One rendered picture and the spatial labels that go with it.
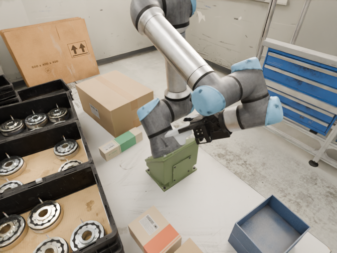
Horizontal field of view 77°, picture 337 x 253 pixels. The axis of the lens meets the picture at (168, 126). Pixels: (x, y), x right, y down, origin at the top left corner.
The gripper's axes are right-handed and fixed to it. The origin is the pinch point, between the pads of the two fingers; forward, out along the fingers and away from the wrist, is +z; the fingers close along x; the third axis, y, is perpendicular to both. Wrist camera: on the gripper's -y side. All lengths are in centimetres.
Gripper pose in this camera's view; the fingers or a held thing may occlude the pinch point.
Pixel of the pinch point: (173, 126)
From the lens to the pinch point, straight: 77.5
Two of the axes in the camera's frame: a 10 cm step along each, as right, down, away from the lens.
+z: -7.9, 1.9, 5.9
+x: 4.9, -3.9, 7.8
